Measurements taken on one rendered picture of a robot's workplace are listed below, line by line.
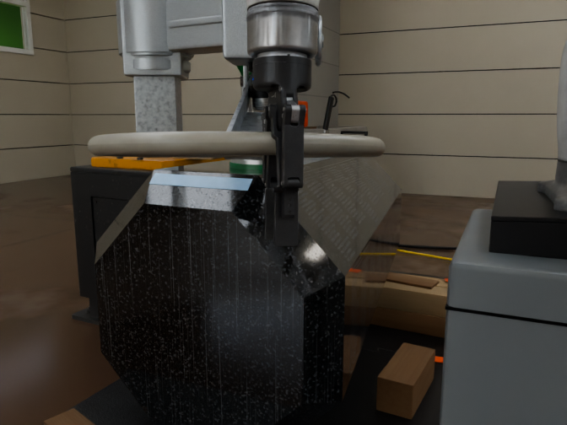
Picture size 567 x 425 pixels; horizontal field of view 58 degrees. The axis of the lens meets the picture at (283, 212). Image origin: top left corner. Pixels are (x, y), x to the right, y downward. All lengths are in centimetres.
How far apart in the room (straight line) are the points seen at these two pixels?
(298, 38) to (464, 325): 40
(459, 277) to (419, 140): 603
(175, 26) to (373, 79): 464
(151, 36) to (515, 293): 204
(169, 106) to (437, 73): 463
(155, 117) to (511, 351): 206
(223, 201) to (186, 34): 120
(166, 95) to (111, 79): 636
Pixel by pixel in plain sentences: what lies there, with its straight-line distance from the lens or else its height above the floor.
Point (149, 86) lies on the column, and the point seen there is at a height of 110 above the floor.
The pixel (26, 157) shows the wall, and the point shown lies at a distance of 881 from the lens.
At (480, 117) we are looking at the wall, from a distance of 659.
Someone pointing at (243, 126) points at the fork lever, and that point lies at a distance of 133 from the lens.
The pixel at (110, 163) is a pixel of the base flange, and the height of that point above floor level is 76.
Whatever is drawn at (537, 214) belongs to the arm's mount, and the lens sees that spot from 72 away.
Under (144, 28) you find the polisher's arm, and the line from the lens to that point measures 245.
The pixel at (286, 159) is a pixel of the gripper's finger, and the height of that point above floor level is 92.
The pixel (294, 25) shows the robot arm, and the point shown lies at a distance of 65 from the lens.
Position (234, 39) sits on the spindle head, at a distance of 146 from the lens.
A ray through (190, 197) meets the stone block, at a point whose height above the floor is 76.
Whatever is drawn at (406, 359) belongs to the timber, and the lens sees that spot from 191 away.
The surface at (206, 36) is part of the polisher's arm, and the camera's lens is 230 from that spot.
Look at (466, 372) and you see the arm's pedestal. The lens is 70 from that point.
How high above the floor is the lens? 97
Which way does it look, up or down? 11 degrees down
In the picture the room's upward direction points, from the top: straight up
